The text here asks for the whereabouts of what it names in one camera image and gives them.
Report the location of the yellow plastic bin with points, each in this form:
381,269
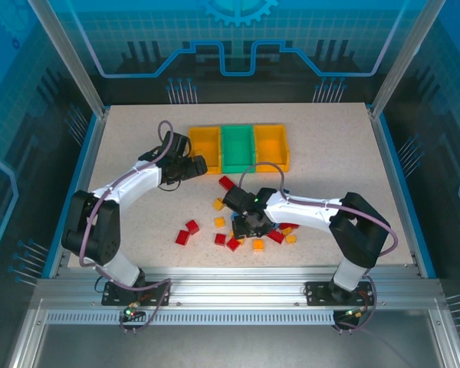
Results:
270,145
205,143

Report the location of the long red lego brick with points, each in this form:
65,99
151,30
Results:
290,225

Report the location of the green plastic bin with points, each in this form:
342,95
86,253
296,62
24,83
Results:
235,147

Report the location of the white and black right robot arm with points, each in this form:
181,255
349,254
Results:
360,237

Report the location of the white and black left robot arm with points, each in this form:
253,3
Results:
107,245

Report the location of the blue table edge trim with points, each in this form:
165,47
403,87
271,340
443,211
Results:
85,153
394,153

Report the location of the small connector board with lights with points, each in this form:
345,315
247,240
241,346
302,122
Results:
352,314
132,313

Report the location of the wide aluminium frame rail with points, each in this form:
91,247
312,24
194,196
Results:
234,287

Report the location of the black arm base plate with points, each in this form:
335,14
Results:
109,297
316,295

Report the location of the aluminium frame post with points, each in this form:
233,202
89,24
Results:
72,61
403,61

